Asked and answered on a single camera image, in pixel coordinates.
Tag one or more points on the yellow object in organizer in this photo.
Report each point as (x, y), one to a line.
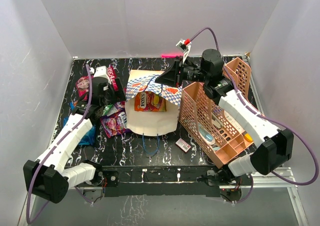
(248, 138)

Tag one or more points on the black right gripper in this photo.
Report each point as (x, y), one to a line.
(172, 76)

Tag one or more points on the purple snack packet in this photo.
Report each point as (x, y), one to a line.
(119, 105)

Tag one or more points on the pink mesh file organizer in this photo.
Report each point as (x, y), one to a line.
(195, 107)

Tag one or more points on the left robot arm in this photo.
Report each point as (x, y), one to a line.
(47, 177)

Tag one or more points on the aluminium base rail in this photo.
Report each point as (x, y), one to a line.
(175, 197)

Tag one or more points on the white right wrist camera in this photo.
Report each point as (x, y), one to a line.
(184, 46)

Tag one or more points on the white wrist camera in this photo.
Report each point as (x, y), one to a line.
(184, 46)
(102, 72)

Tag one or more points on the checkered paper bag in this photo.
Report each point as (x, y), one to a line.
(151, 125)

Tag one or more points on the blue candy bar wrapper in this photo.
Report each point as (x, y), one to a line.
(73, 104)

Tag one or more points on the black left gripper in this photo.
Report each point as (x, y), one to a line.
(117, 96)

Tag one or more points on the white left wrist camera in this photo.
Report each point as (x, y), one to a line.
(102, 72)

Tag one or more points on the blue chips bag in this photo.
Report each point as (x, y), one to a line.
(89, 138)

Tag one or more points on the small red white box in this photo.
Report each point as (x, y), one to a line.
(183, 145)

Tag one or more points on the orange snack packet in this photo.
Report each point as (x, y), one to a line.
(148, 101)

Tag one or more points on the purple berries candy packet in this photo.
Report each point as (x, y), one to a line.
(115, 124)

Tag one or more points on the pink snack bag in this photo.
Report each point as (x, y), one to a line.
(83, 84)

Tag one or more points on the blue tape dispenser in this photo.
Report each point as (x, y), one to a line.
(207, 136)

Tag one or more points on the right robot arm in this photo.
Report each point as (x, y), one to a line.
(274, 146)

